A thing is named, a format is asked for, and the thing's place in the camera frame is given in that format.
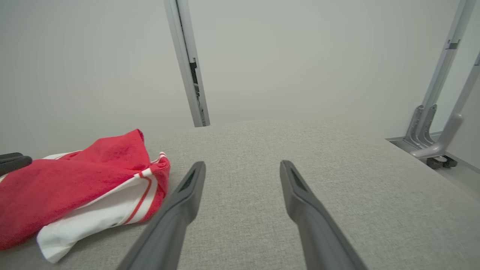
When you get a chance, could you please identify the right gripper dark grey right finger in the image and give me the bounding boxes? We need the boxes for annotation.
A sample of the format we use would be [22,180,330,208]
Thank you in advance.
[280,160,368,270]

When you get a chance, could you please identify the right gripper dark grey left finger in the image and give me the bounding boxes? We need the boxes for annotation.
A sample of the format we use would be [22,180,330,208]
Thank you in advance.
[116,161,206,270]

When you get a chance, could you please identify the red garment with striped trim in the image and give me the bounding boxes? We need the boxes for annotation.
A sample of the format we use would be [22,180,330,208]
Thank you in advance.
[0,129,171,264]

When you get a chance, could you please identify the black caster wheel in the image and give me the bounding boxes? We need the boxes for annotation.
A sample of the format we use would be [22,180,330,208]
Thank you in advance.
[427,156,458,170]

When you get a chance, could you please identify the grey curved metal leg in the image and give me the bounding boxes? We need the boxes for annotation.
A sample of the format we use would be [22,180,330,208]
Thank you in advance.
[410,51,480,160]

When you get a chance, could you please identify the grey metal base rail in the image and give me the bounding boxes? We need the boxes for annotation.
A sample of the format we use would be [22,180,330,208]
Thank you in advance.
[385,131,480,177]

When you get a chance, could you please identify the grey metal partition post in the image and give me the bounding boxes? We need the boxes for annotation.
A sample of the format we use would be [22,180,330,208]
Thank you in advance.
[163,0,211,128]

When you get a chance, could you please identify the grey metal post with bracket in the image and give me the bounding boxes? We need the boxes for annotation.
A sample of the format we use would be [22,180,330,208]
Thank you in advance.
[403,0,477,149]

